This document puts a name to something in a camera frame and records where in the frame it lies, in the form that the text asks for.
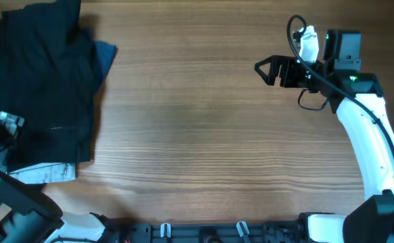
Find black shorts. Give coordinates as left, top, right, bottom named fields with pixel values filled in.
left=0, top=1, right=100, bottom=171

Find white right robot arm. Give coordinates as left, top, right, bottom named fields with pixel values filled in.
left=254, top=27, right=394, bottom=242

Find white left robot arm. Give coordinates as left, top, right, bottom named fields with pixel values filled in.
left=0, top=171, right=120, bottom=243

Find light grey denim shorts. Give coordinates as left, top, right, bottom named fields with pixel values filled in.
left=9, top=163, right=76, bottom=184

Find blue garment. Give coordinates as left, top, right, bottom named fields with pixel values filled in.
left=95, top=40, right=117, bottom=91

